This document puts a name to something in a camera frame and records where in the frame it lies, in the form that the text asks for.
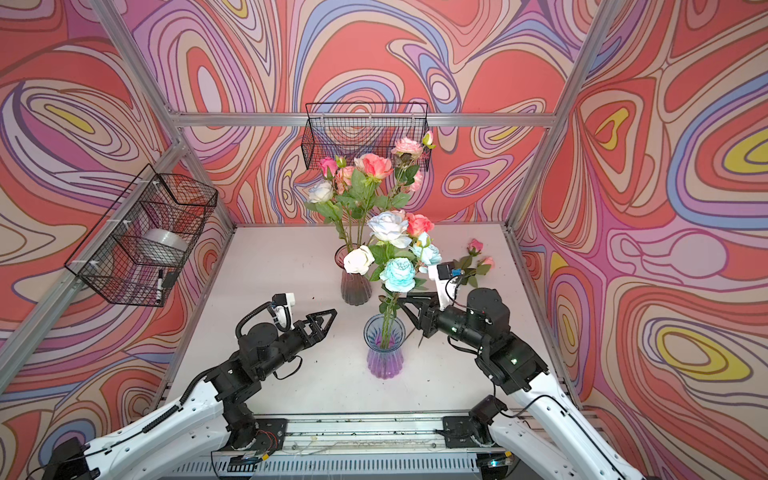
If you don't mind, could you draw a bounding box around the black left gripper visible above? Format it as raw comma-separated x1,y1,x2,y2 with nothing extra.
254,310,335,382

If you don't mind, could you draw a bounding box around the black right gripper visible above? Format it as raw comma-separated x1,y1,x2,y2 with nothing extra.
398,292,489,353

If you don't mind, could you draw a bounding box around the turquoise spray rose stem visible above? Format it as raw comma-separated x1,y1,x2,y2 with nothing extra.
373,234,442,319

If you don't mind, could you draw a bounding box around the cream pink rose stem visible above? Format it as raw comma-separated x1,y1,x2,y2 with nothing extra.
371,256,396,350

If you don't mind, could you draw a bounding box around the pink grey glass vase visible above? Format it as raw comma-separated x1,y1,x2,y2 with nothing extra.
334,245,372,306

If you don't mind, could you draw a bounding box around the magenta rose stem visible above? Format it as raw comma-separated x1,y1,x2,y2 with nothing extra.
452,238,495,288

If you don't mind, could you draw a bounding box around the purple blue glass vase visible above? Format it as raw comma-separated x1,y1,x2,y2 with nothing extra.
363,314,407,380

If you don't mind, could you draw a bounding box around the red pink rose stem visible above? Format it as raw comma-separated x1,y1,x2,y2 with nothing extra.
406,213,434,238

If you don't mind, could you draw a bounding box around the light blue rose stem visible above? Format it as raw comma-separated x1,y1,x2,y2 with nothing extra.
367,210,412,249

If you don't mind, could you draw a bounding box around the coral pink rose stem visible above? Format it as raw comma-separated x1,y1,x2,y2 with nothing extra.
347,154,393,246

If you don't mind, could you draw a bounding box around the small pink bud rose stem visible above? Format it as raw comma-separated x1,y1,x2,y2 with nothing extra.
383,132,434,214

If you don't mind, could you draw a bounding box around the pale blue rose stem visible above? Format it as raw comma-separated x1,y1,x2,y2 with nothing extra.
304,179,353,251

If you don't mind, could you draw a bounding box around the pink spray rose stem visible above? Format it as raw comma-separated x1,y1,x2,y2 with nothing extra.
334,156,355,247

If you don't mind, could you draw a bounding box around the bright pink rose stem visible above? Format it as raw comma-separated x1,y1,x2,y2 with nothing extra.
319,157,338,180

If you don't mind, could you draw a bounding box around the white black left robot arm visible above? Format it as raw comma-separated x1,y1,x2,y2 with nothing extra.
41,303,337,479

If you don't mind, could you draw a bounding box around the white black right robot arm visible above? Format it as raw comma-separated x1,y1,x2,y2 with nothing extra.
397,288,643,479

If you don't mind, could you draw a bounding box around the white tape roll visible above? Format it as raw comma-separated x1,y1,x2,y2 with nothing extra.
143,228,188,251

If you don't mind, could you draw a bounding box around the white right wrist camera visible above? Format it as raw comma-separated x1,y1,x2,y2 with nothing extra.
427,262,455,310

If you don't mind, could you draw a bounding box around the black wire basket back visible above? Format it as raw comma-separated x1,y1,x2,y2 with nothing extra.
301,100,430,170

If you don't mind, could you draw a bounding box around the black wire basket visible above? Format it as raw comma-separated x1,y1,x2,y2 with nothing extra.
64,165,218,308
301,100,430,170

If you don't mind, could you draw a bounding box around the black wire basket left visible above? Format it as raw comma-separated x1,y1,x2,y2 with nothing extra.
64,165,218,308

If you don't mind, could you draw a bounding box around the aluminium frame post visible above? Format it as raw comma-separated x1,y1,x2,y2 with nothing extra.
89,0,238,235

